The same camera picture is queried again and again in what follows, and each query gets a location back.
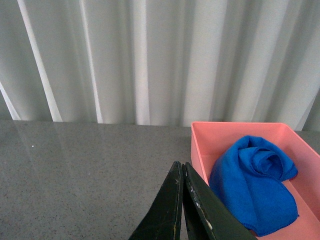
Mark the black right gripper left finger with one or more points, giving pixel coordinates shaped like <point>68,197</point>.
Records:
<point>163,219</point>

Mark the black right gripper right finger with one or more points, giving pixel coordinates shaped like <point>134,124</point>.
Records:
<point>206,217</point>

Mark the blue microfiber cloth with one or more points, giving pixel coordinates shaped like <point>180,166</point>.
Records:
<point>248,179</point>

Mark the pink plastic bin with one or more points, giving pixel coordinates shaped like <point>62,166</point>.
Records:
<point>209,140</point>

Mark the white pleated curtain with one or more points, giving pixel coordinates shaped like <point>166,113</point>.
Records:
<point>161,62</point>

